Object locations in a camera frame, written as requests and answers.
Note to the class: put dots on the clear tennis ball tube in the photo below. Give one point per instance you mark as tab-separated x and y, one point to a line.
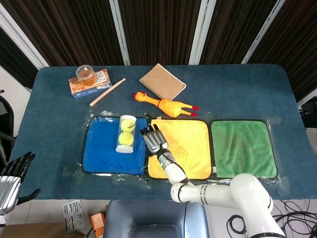
126	137

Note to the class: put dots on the yellow rubber chicken toy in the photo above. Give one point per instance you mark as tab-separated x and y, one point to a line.
166	105

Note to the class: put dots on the orange plastic device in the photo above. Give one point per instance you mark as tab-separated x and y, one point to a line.
97	223

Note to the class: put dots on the brown spiral notebook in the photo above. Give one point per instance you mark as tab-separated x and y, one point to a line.
162	81

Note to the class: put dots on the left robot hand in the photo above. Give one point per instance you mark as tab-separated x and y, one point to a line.
11	177

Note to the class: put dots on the green cloth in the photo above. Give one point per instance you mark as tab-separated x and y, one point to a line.
241	148

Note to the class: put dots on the white printed paper sheet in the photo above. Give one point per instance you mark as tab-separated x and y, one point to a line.
73	214

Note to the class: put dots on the yellow cloth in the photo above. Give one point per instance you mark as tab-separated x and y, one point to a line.
188	143

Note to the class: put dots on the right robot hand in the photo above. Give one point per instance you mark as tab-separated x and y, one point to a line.
155	140

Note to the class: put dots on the blue cloth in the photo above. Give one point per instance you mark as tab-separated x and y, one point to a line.
109	158

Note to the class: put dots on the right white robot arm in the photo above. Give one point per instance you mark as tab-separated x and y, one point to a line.
223	193

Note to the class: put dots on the wooden drumstick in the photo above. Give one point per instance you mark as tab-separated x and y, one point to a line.
107	92

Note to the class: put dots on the clear plastic cup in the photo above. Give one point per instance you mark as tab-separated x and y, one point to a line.
85	74

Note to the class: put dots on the orange and blue carton box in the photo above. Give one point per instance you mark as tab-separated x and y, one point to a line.
92	86

